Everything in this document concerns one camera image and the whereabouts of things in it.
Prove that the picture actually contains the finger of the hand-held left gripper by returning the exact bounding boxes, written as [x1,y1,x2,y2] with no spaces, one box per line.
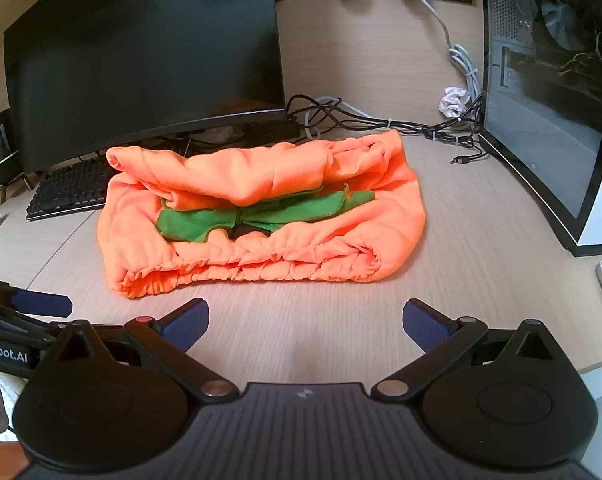
[0,280,74,319]

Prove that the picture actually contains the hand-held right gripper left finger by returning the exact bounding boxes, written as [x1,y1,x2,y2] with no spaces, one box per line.
[33,298,233,404]

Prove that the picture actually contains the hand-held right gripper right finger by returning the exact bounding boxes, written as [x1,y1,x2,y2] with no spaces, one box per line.
[373,299,577,403]

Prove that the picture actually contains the orange garment with green collar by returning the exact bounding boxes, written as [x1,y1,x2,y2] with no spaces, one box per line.
[97,129,427,300]

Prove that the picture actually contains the black keyboard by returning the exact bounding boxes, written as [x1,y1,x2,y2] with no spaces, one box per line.
[26,158,116,222]

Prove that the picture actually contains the black speaker on legs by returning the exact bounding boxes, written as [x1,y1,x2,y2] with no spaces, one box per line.
[0,108,36,202]

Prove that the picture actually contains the crumpled white tissue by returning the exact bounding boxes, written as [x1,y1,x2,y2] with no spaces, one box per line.
[438,86,471,119]

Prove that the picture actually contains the computer tower with glass panel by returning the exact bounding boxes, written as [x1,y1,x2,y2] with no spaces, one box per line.
[478,0,602,258]

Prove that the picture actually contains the black curved monitor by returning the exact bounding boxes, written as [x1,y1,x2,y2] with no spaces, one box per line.
[3,0,302,174]

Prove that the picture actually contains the black cable bundle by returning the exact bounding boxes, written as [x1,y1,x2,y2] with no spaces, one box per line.
[285,94,489,167]

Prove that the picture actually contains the white power cable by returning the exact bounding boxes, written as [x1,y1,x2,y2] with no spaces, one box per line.
[403,0,483,106]

